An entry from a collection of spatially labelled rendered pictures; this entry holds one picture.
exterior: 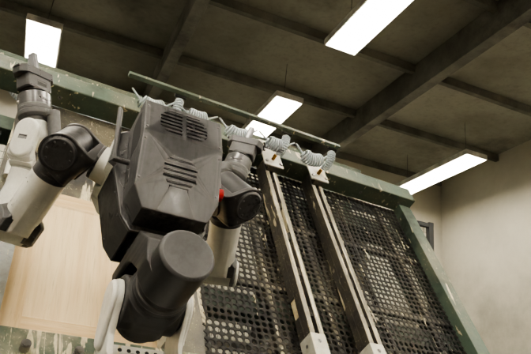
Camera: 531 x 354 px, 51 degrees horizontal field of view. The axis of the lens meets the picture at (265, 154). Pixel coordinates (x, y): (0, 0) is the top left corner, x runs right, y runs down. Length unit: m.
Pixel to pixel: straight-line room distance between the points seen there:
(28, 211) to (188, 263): 0.53
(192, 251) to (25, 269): 0.78
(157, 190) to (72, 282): 0.63
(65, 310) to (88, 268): 0.17
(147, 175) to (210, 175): 0.15
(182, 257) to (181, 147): 0.32
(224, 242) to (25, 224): 0.51
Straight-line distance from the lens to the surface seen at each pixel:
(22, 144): 1.59
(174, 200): 1.24
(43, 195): 1.45
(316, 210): 2.59
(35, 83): 1.70
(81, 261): 1.85
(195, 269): 1.07
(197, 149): 1.32
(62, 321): 1.69
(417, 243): 2.93
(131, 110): 2.44
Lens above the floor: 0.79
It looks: 24 degrees up
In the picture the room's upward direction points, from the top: 6 degrees clockwise
